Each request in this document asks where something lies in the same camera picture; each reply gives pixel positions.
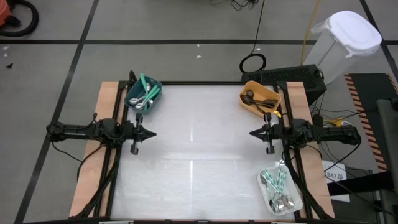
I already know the black computer tower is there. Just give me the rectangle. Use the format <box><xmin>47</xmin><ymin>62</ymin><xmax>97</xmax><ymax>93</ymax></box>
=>
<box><xmin>241</xmin><ymin>64</ymin><xmax>328</xmax><ymax>105</ymax></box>

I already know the black vacuum hose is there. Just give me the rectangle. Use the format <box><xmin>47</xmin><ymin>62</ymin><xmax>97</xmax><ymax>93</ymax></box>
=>
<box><xmin>0</xmin><ymin>0</ymin><xmax>40</xmax><ymax>38</ymax></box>

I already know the black hazard striped mat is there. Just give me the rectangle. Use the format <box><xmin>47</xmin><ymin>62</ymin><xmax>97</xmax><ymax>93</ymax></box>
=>
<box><xmin>343</xmin><ymin>73</ymin><xmax>398</xmax><ymax>172</ymax></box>

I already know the yellow hanging cable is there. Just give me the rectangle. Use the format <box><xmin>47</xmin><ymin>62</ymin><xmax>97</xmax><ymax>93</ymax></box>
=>
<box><xmin>300</xmin><ymin>0</ymin><xmax>321</xmax><ymax>66</ymax></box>

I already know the white plastic bin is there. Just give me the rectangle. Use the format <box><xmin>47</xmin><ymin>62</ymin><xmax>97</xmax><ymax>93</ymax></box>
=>
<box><xmin>256</xmin><ymin>164</ymin><xmax>303</xmax><ymax>216</ymax></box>

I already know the white lidded trash can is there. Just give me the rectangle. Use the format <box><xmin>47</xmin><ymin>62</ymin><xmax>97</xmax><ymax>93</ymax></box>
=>
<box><xmin>303</xmin><ymin>10</ymin><xmax>382</xmax><ymax>85</ymax></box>

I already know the white paper label sheet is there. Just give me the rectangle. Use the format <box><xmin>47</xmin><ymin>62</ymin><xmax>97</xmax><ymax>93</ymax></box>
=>
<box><xmin>322</xmin><ymin>160</ymin><xmax>351</xmax><ymax>203</ymax></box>

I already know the black metal beam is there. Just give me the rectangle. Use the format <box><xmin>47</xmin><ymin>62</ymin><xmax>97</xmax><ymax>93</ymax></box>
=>
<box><xmin>326</xmin><ymin>179</ymin><xmax>398</xmax><ymax>197</ymax></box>

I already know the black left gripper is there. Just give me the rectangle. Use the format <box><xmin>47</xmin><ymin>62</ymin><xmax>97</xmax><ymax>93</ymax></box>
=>
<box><xmin>123</xmin><ymin>112</ymin><xmax>157</xmax><ymax>156</ymax></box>

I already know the orange plastic bin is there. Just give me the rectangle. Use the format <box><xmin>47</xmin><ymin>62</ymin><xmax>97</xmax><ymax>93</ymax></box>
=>
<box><xmin>238</xmin><ymin>80</ymin><xmax>282</xmax><ymax>119</ymax></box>

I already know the teal plastic bin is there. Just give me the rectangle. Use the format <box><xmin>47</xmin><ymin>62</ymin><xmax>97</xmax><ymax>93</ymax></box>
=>
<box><xmin>124</xmin><ymin>75</ymin><xmax>163</xmax><ymax>115</ymax></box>

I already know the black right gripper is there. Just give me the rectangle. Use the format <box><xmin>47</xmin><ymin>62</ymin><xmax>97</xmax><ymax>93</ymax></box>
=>
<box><xmin>249</xmin><ymin>112</ymin><xmax>292</xmax><ymax>156</ymax></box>

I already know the orange vacuum cleaner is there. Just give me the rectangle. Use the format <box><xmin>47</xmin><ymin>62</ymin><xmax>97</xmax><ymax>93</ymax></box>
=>
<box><xmin>0</xmin><ymin>0</ymin><xmax>12</xmax><ymax>27</ymax></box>

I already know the black metal spoon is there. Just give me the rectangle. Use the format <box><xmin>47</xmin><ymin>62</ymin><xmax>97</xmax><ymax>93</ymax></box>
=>
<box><xmin>251</xmin><ymin>98</ymin><xmax>278</xmax><ymax>105</ymax></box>
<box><xmin>250</xmin><ymin>101</ymin><xmax>276</xmax><ymax>109</ymax></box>
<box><xmin>241</xmin><ymin>96</ymin><xmax>265</xmax><ymax>106</ymax></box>
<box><xmin>247</xmin><ymin>101</ymin><xmax>267</xmax><ymax>115</ymax></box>
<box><xmin>246</xmin><ymin>88</ymin><xmax>265</xmax><ymax>105</ymax></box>
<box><xmin>253</xmin><ymin>98</ymin><xmax>279</xmax><ymax>107</ymax></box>

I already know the black coiled hanging cable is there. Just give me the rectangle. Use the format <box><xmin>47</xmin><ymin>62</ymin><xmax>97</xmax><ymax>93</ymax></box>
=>
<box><xmin>238</xmin><ymin>0</ymin><xmax>267</xmax><ymax>75</ymax></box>

